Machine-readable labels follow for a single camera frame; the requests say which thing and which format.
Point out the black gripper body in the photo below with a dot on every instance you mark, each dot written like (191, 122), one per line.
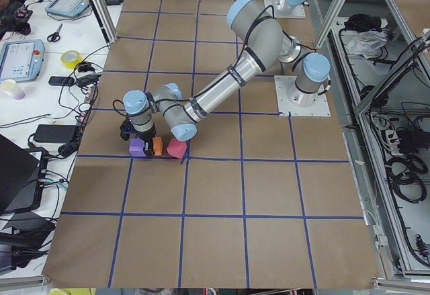
(148, 138)

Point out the orange foam block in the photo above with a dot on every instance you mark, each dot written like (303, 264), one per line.
(157, 146)

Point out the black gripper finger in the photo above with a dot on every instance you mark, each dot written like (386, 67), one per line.
(147, 148)

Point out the teach pendant tablet near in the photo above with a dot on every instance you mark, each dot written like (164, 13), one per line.
(21, 61)

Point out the black handled scissors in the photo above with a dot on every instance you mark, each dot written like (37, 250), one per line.
(55, 36)

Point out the black phone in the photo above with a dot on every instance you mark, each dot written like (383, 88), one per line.
(61, 81)

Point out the yellow tape roll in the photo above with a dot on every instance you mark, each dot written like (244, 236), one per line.
(71, 58)

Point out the aluminium frame post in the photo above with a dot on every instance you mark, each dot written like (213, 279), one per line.
(104, 20)

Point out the purple foam block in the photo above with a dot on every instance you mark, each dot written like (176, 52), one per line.
(137, 147)

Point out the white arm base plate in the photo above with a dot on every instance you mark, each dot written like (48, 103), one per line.
(304, 98)

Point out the pink foam block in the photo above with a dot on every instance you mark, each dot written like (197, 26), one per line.
(176, 148)

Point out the black laptop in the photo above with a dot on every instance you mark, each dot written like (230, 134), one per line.
(22, 174)

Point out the white paper cup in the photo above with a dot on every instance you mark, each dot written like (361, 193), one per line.
(12, 89)

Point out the teach pendant tablet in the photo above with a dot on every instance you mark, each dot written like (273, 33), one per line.
(21, 61)
(71, 9)

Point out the teach pendant tablet far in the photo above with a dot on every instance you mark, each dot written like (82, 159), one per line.
(71, 9)

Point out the white crumpled cloth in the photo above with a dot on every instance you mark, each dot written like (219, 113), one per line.
(368, 44)

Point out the black power adapter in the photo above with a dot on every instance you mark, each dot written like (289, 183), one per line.
(54, 133)

